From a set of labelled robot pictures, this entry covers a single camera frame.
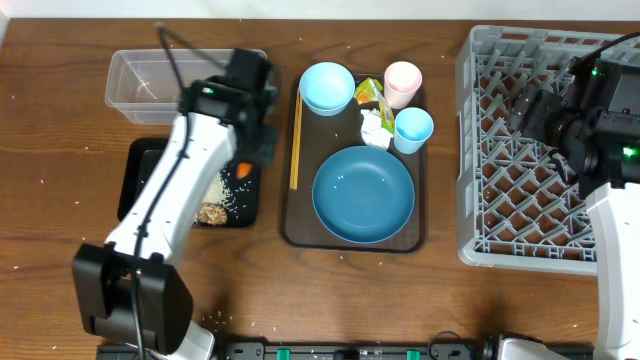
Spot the white rice pile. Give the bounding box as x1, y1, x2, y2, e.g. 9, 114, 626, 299
200, 170, 256, 227

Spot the black waste tray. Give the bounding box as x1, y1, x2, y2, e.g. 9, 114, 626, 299
117, 138, 260, 228

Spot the small light blue bowl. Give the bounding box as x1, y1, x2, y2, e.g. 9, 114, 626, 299
299, 62, 356, 117

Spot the crumpled white napkin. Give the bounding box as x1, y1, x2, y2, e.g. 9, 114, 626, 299
360, 109, 393, 150

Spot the large blue plate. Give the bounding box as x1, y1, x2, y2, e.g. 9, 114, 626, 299
312, 146, 416, 244

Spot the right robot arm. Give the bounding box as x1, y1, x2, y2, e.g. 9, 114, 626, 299
508, 54, 639, 359

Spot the wooden chopstick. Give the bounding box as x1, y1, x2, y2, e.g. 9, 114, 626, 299
292, 88, 304, 190
289, 87, 301, 190

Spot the brown serving tray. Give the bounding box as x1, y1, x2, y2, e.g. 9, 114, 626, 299
279, 101, 428, 254

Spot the clear plastic bin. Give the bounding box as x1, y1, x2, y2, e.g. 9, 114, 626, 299
105, 48, 233, 125

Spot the light blue plastic cup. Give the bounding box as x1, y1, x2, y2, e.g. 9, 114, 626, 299
394, 107, 434, 154

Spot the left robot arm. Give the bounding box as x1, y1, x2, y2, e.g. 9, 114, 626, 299
72, 49, 278, 359

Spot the orange carrot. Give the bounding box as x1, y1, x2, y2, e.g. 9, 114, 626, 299
236, 162, 253, 180

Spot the brown food scrap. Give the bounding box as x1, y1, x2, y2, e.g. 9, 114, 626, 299
196, 203, 228, 226

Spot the pink plastic cup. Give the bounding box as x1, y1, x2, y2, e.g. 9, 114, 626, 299
383, 61, 423, 109

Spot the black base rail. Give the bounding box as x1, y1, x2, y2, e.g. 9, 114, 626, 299
95, 340, 599, 360

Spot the grey dishwasher rack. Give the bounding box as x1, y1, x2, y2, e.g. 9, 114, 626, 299
455, 25, 639, 275

